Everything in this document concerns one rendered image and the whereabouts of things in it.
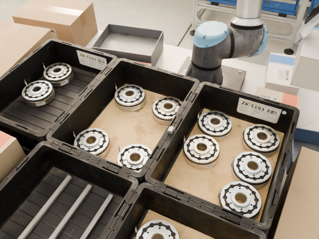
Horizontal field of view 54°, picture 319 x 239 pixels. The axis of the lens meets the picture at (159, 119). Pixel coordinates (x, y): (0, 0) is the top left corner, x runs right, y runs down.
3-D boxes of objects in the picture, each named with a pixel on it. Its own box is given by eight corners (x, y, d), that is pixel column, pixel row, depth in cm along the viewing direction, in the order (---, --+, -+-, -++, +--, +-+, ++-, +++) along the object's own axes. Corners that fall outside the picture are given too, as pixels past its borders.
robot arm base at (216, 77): (191, 65, 133) (193, 45, 126) (226, 73, 130) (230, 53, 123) (179, 86, 123) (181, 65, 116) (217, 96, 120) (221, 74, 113)
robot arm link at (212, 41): (187, 51, 123) (190, 19, 113) (220, 49, 125) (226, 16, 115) (195, 69, 114) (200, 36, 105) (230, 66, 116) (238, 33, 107)
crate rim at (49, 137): (120, 62, 110) (119, 56, 108) (201, 86, 100) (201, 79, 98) (45, 144, 85) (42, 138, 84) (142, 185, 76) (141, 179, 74)
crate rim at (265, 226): (201, 86, 100) (201, 79, 98) (298, 114, 91) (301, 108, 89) (142, 185, 76) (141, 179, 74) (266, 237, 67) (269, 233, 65)
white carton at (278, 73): (265, 69, 138) (270, 52, 131) (294, 74, 135) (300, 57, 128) (260, 99, 125) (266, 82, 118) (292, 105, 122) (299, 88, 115)
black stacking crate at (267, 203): (199, 107, 107) (201, 82, 99) (288, 135, 98) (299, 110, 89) (145, 203, 83) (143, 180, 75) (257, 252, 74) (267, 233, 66)
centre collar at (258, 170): (244, 157, 86) (245, 155, 86) (262, 161, 85) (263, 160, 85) (241, 171, 83) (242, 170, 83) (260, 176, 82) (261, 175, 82)
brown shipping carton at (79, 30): (23, 46, 154) (11, 15, 143) (47, 23, 168) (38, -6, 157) (78, 56, 148) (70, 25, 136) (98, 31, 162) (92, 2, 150)
